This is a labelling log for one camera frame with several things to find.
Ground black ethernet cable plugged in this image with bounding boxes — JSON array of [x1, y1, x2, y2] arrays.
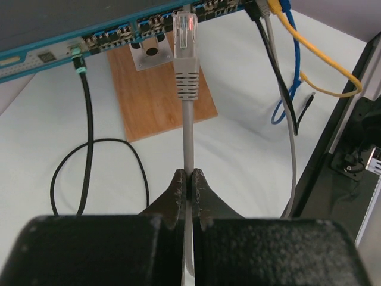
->
[[244, 0, 316, 137]]

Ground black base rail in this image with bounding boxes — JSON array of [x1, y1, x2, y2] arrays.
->
[[291, 35, 380, 242]]

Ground yellow ethernet cable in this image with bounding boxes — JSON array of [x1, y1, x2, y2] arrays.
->
[[267, 0, 363, 98]]

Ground blue ethernet cable plugged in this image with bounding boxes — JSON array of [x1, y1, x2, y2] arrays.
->
[[269, 0, 304, 125]]

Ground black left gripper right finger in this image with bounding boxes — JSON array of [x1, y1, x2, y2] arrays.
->
[[191, 169, 247, 285]]

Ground blue-faced black network switch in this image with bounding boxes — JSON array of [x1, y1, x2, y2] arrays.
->
[[0, 0, 292, 85]]

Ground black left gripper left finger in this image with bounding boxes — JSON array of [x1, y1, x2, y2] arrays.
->
[[142, 169, 187, 285]]

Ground metal switch stand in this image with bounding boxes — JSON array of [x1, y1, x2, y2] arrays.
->
[[129, 34, 173, 72]]

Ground wooden base board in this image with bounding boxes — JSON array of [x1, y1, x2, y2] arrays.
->
[[107, 31, 218, 143]]

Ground black cable teal plug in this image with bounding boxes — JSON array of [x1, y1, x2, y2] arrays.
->
[[49, 46, 150, 216]]

